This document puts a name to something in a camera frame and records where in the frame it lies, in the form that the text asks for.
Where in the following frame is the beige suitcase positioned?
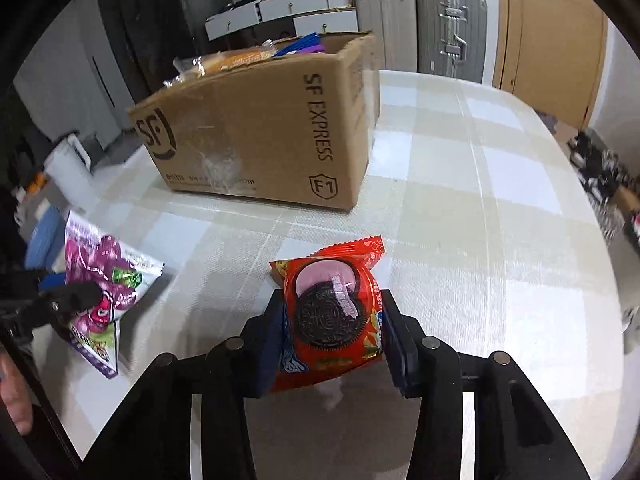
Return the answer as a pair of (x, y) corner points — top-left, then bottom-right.
(350, 0), (418, 73)

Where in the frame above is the blue plastic container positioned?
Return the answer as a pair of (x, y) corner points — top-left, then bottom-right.
(25, 206), (68, 270)

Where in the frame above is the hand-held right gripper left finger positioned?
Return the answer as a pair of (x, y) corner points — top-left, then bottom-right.
(82, 290), (286, 480)

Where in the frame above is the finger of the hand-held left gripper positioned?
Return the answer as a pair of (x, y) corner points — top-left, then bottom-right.
(30, 280), (101, 331)

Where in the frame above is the blue cookie packet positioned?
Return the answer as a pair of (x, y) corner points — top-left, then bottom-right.
(274, 32), (326, 57)

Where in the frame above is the black refrigerator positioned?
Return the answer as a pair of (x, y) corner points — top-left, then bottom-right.
(120, 0), (241, 91)

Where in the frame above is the brown cardboard box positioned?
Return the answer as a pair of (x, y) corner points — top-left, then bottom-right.
(127, 31), (381, 211)

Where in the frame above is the red cookie packet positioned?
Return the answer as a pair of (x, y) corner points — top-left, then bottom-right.
(269, 235), (387, 393)

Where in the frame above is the orange cracker packet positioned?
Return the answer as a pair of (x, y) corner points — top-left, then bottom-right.
(165, 44), (278, 86)

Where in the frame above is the white drawer desk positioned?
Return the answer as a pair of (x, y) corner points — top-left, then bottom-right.
(205, 0), (360, 41)

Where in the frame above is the pile of scattered sneakers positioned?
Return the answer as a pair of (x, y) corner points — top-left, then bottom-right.
(570, 130), (640, 251)

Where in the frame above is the person's left hand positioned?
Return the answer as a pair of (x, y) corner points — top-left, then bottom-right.
(0, 349), (34, 436)

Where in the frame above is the white cabinet door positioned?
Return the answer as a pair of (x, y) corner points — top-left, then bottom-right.
(12, 0), (131, 161)

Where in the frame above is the wooden door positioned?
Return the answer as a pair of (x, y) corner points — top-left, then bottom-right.
(492, 0), (608, 131)

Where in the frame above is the white electric kettle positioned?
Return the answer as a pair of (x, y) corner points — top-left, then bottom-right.
(44, 132), (98, 211)

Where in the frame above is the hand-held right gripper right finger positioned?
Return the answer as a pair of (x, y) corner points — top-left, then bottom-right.
(380, 290), (588, 480)

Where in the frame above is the silver suitcase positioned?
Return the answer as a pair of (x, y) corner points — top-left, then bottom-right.
(416, 0), (488, 83)

